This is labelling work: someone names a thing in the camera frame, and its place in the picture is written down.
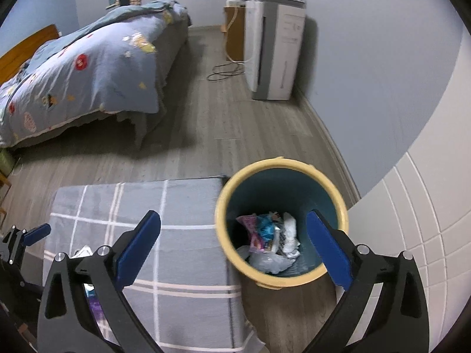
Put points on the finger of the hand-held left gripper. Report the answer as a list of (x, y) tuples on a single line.
[(36, 235)]

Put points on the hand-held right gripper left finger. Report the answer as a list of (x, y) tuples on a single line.
[(140, 246)]

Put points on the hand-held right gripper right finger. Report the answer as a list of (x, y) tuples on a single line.
[(327, 250)]

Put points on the white tissue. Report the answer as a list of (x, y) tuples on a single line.
[(290, 228)]

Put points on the light blue wrapper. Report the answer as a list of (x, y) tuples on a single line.
[(265, 228)]

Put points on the yellow rimmed trash bin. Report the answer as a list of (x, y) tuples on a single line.
[(283, 187)]

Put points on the pink wrapper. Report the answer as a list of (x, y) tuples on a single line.
[(245, 222)]

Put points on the black white printed wrapper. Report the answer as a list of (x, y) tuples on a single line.
[(282, 241)]

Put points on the grey checked mat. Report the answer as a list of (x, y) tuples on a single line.
[(184, 228)]

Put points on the small white wrapper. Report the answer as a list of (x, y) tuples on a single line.
[(84, 253)]

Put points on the clear plastic bag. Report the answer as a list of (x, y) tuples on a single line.
[(268, 263)]

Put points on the purple wrapper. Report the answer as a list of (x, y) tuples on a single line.
[(95, 309)]

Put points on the small green container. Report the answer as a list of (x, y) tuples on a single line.
[(6, 163)]

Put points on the bed with blue cover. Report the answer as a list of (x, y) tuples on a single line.
[(92, 81)]

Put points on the bed with grey skirt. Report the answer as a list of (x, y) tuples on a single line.
[(176, 44)]

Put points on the white tall appliance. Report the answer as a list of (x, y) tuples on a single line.
[(272, 44)]

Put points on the wooden nightstand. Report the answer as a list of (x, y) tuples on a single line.
[(233, 33)]

